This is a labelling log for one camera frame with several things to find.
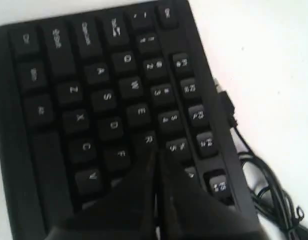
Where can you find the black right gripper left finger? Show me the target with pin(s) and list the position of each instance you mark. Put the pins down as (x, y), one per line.
(126, 213)

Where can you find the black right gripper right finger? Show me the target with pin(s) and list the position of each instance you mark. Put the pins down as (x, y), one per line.
(187, 212)

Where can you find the black Acer keyboard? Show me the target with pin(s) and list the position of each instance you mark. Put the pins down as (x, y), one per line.
(82, 96)

